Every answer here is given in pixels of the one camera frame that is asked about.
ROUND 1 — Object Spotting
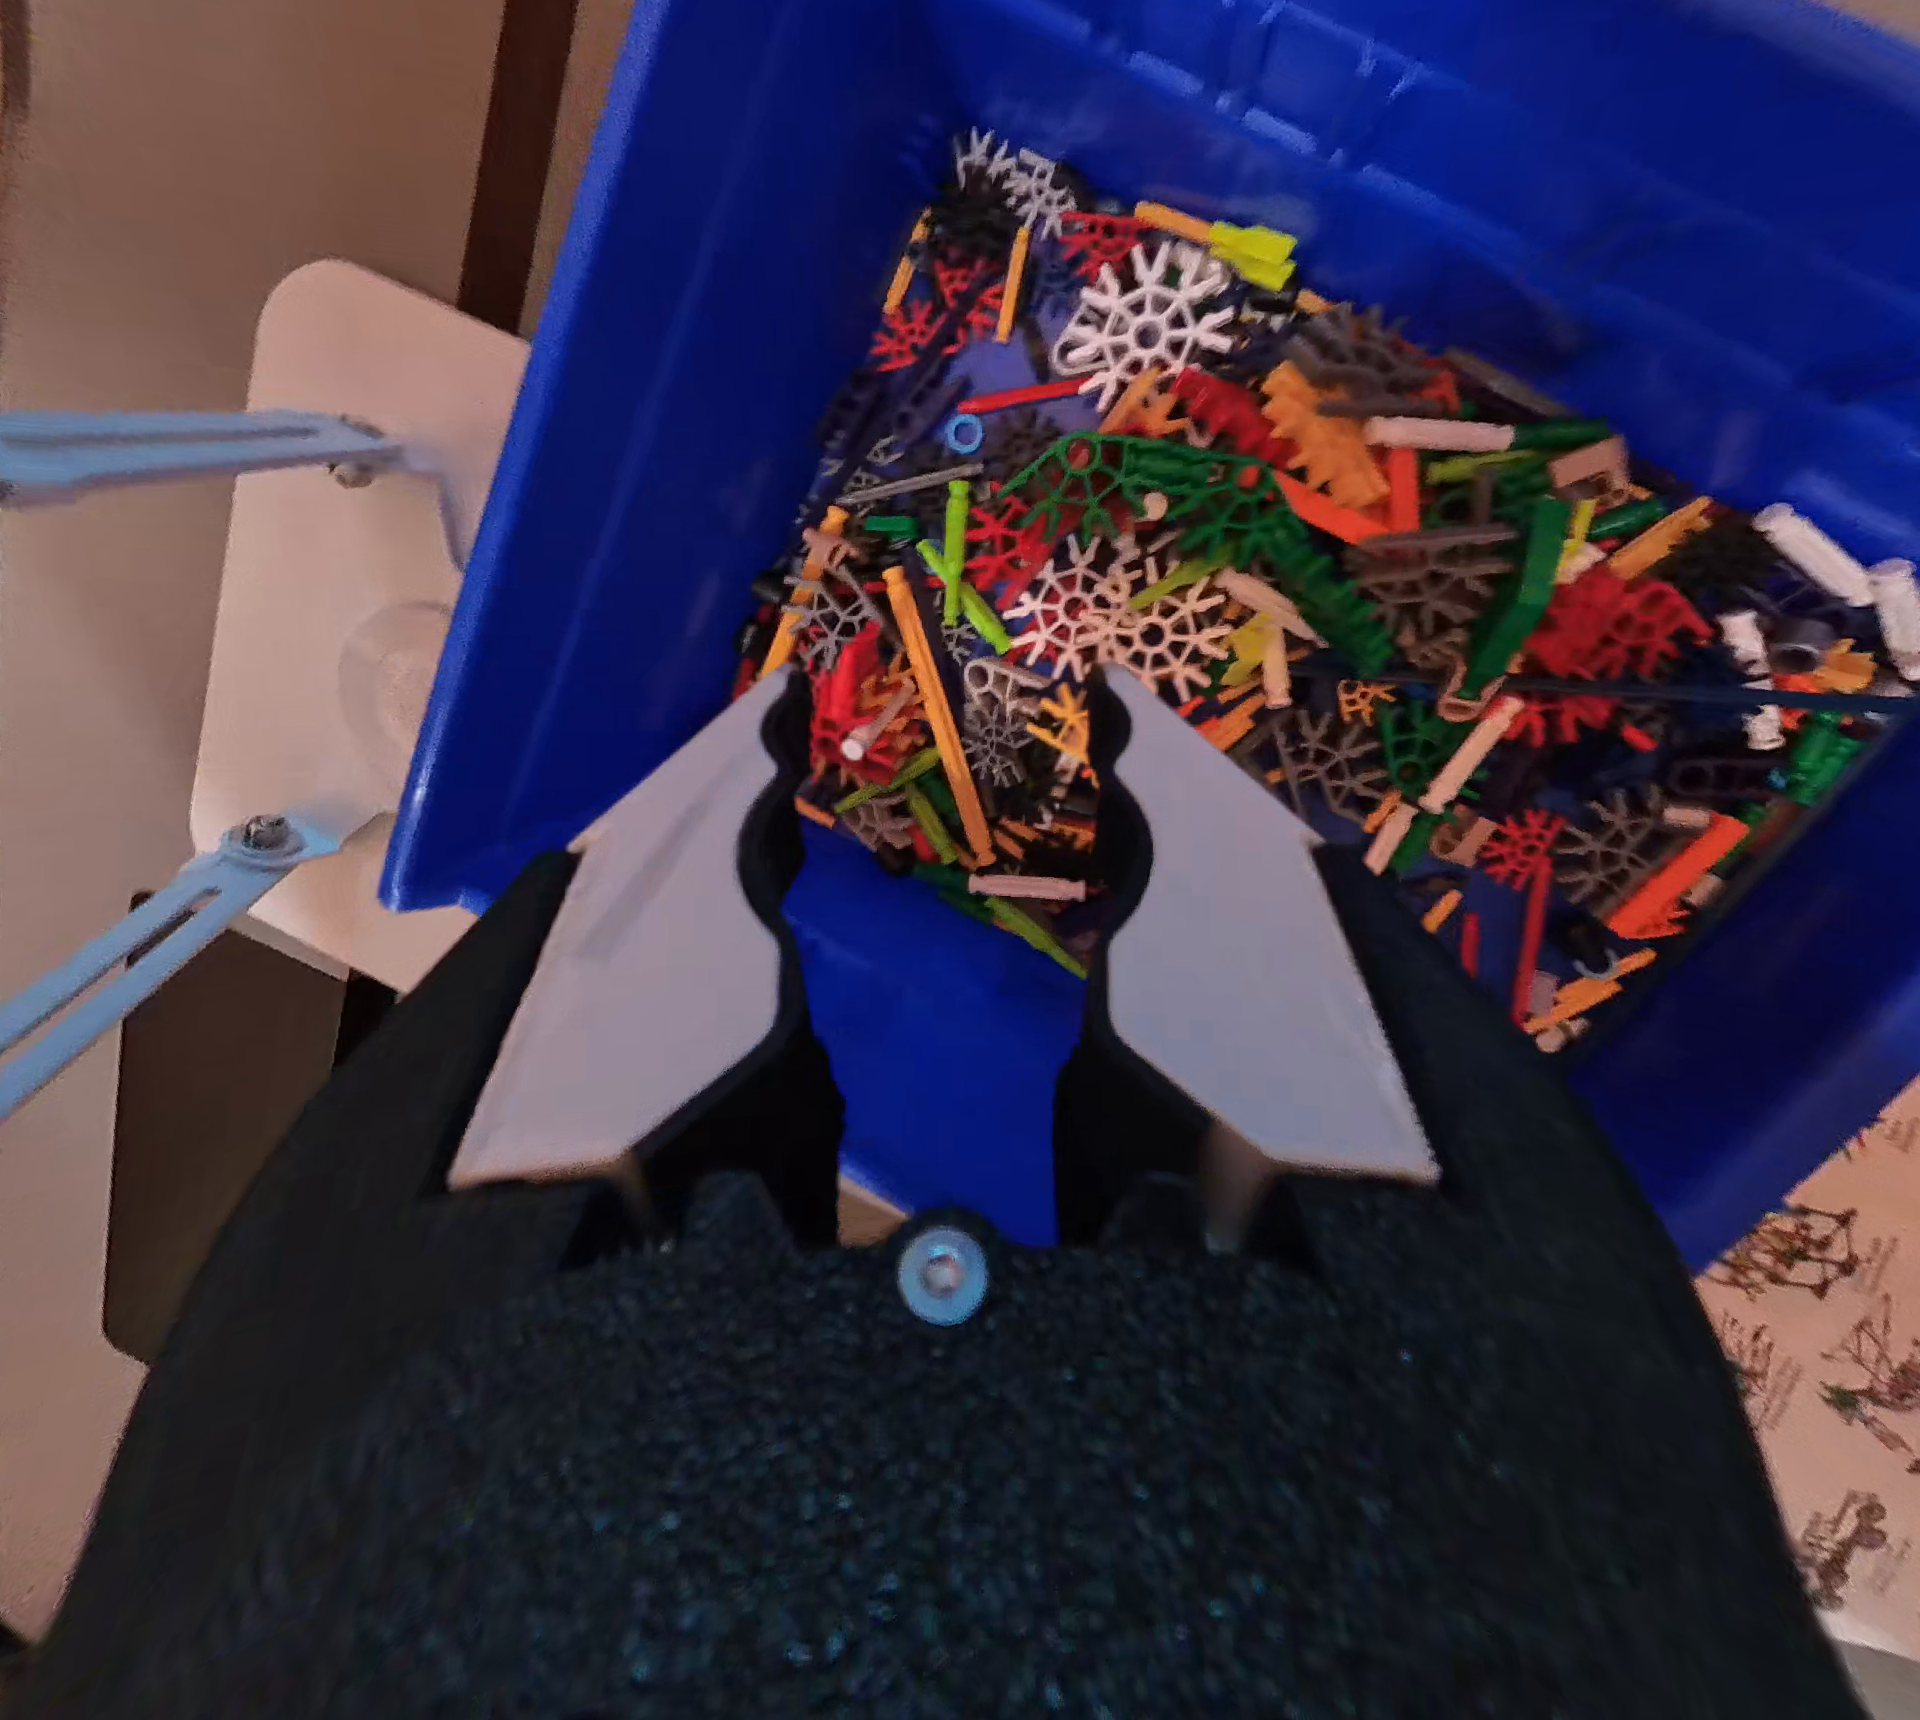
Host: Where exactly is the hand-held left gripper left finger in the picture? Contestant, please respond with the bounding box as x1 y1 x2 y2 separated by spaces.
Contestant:
446 668 837 1246

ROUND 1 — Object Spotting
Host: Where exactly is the white mounting plate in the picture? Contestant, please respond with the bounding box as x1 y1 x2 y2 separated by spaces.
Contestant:
192 258 533 985

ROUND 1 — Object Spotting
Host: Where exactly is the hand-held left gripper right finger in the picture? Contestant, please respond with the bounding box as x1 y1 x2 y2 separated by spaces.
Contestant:
1054 668 1442 1248

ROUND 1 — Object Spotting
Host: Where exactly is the pale blue slotted strut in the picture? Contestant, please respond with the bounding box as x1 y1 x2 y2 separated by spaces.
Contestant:
0 812 397 1123
0 408 474 566

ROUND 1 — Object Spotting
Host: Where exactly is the blue plastic parts bin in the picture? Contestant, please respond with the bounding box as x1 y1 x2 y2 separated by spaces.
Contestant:
375 0 1920 1274

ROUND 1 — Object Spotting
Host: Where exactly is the pile of colourful construction pieces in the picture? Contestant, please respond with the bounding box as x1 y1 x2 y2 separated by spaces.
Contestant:
742 125 1920 1052

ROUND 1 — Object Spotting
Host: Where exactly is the printed instruction booklet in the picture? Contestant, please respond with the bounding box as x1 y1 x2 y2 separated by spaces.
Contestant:
1695 1076 1920 1662

